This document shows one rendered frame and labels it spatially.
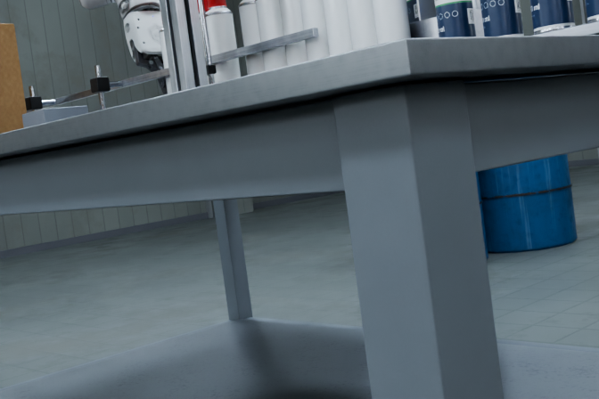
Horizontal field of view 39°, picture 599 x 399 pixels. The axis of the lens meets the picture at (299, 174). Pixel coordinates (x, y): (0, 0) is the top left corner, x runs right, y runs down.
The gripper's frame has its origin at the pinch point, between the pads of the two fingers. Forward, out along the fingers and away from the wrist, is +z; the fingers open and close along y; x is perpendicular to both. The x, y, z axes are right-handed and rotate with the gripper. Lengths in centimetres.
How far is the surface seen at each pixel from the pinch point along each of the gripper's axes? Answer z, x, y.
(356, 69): 49, -101, -65
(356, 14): 17, -53, -3
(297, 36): 13.8, -41.8, -4.5
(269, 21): 7.2, -35.3, -2.5
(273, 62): 13.6, -32.7, -2.6
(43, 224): -189, 723, 332
